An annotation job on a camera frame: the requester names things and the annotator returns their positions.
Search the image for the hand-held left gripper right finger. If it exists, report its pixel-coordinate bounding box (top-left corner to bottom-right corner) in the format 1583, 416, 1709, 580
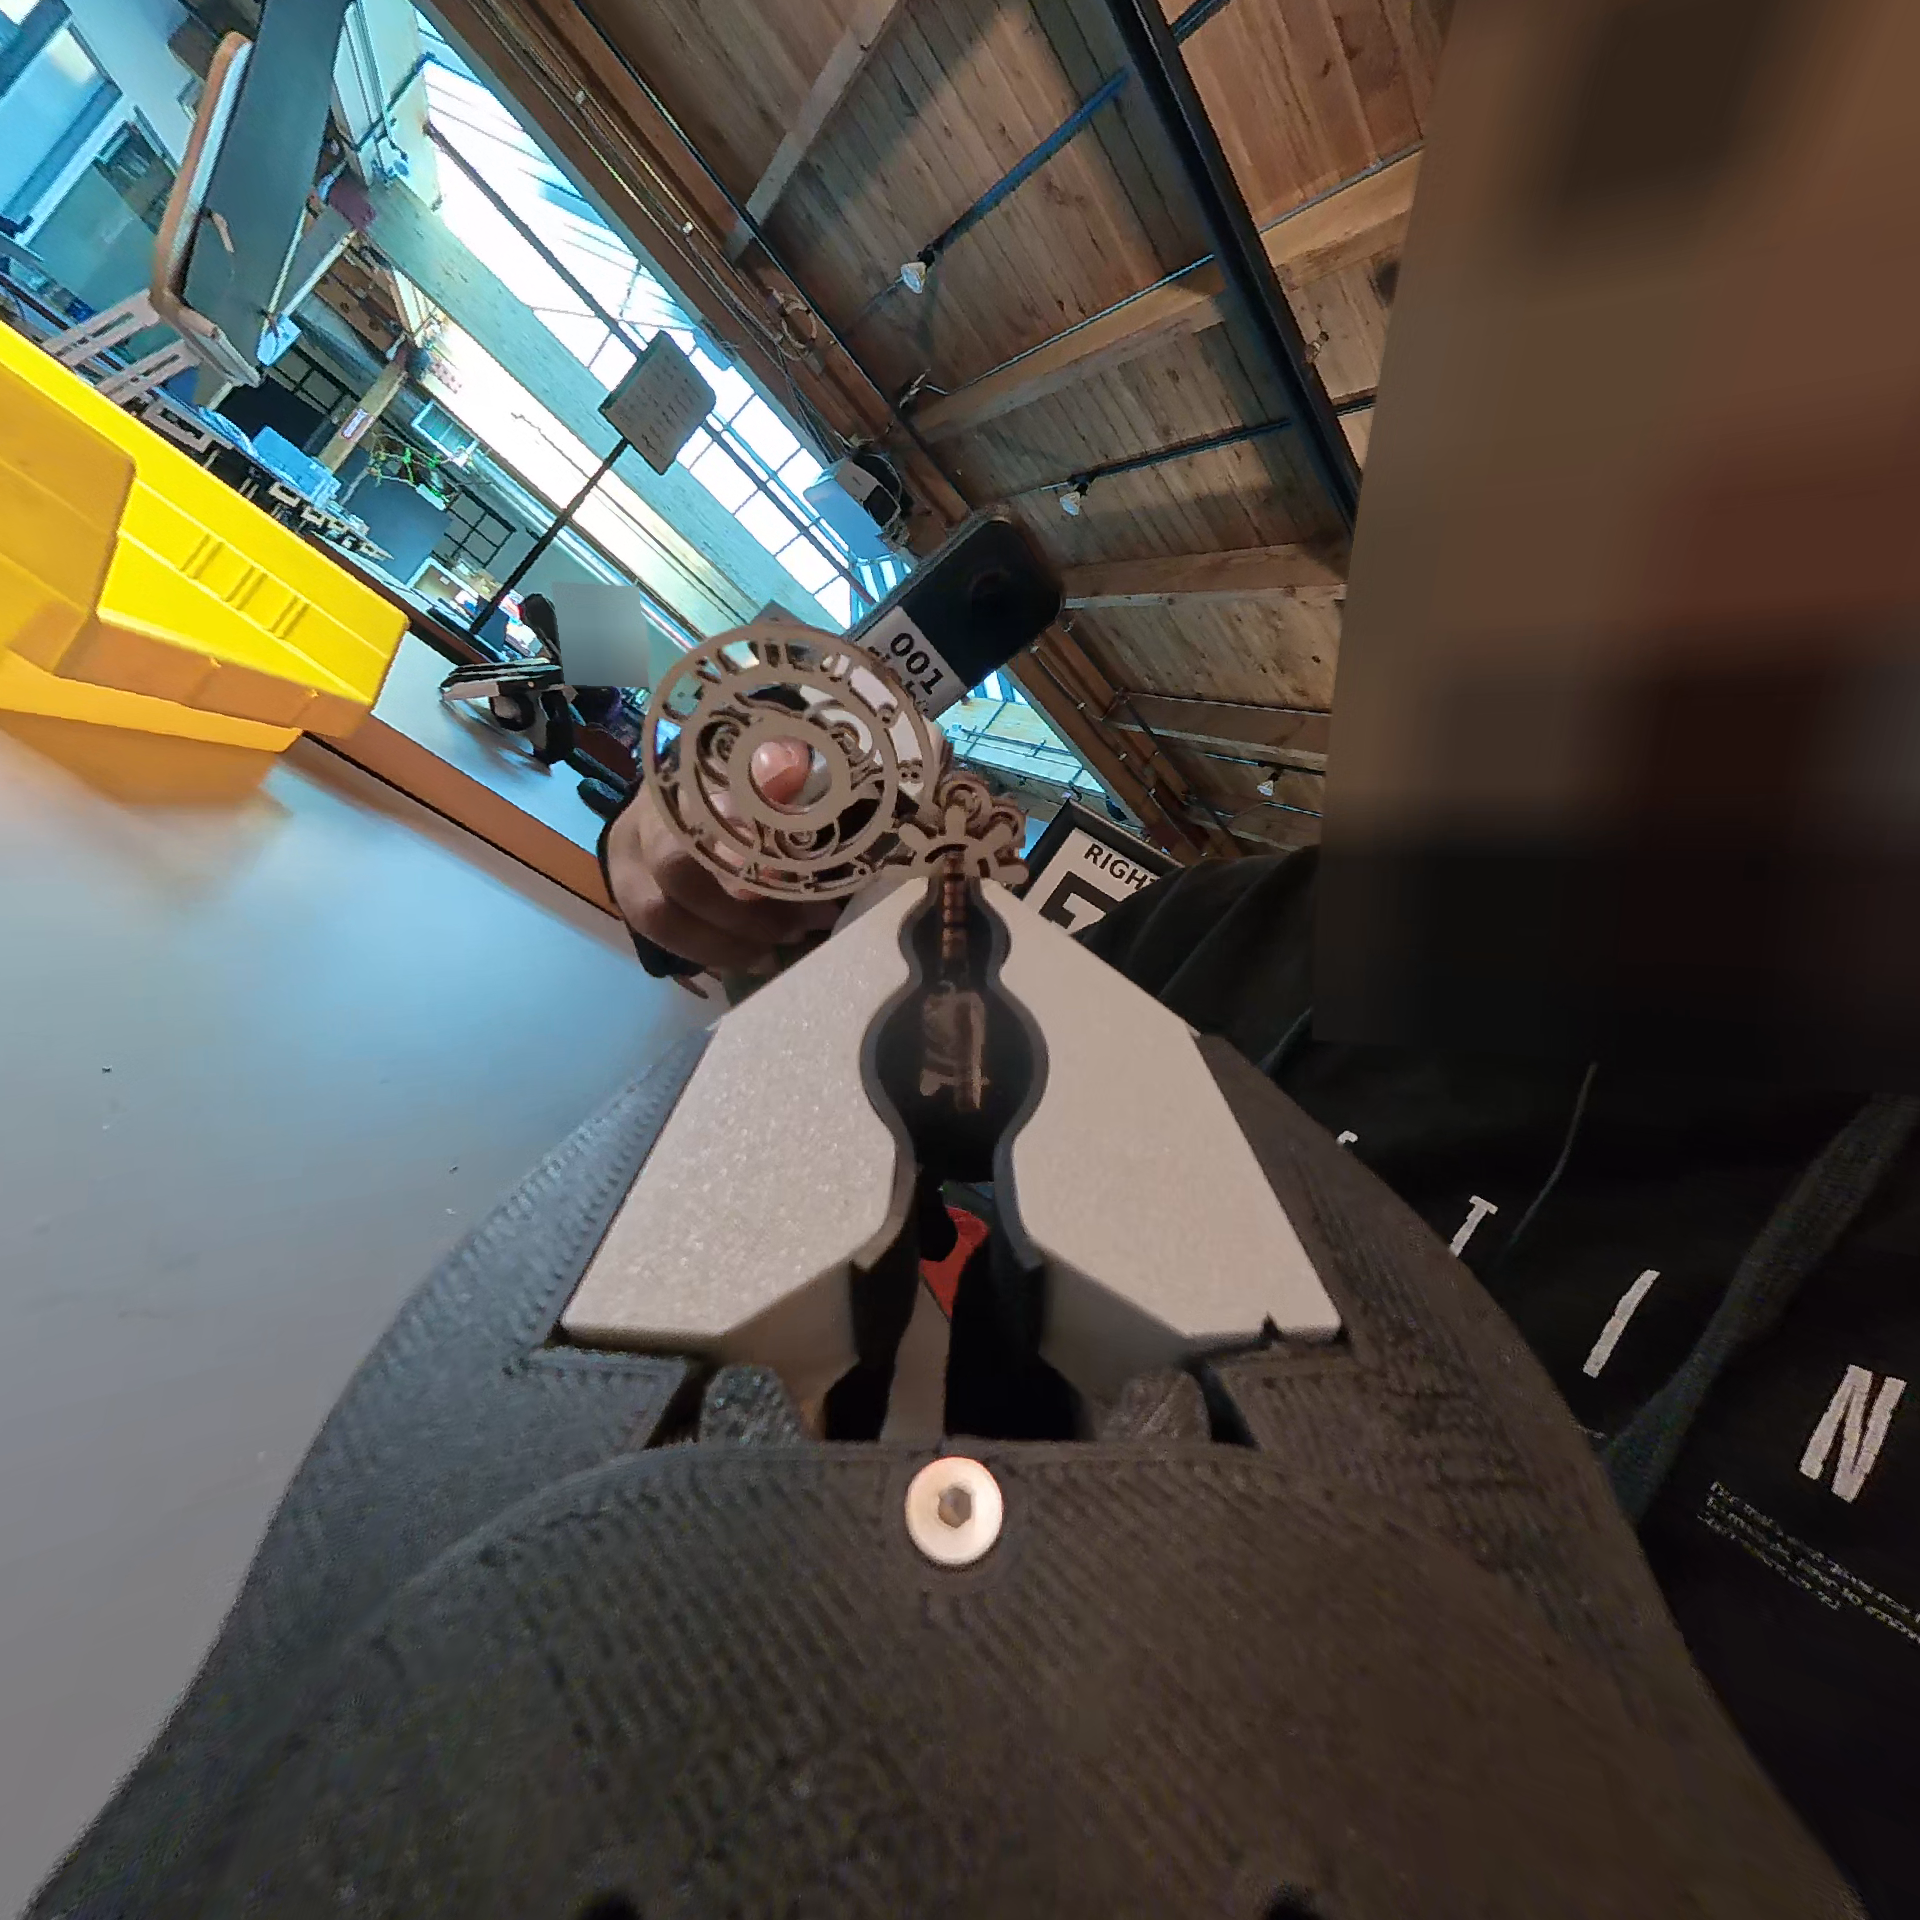
964, 878, 1349, 1431

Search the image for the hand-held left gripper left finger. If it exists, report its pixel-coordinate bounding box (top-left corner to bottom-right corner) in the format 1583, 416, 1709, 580
558, 874, 942, 1434

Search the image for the small wooden stepped pin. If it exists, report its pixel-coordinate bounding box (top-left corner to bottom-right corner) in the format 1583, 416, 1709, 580
914, 877, 993, 1113

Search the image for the wooden gear and dial assembly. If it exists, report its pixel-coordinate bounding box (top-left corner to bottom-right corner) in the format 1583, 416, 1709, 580
644, 627, 1039, 903

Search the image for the grey desk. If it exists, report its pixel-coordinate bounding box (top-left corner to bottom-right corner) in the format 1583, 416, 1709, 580
0, 721, 722, 1879

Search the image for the white box on beam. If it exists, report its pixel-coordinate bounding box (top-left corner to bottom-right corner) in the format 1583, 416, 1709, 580
803, 450, 910, 542

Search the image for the orange plastic crate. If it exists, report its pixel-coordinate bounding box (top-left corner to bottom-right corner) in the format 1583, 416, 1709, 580
919, 1201, 990, 1323

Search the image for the white board with black marker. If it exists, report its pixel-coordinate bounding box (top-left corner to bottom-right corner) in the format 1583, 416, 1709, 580
1020, 803, 1188, 940

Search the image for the hanging white sign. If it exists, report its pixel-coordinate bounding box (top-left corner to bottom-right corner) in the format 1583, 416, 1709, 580
597, 333, 715, 474

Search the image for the white table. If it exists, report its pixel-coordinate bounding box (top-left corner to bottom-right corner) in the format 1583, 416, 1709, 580
306, 630, 633, 911

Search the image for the person's black hoodie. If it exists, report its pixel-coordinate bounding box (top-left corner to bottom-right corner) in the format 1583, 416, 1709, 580
1081, 840, 1920, 1920

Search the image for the plain yellow plastic bin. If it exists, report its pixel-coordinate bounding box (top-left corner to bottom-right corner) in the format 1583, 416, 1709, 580
0, 322, 410, 753

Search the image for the grey board on wooden stand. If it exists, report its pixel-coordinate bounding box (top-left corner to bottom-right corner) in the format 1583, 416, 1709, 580
151, 0, 397, 409

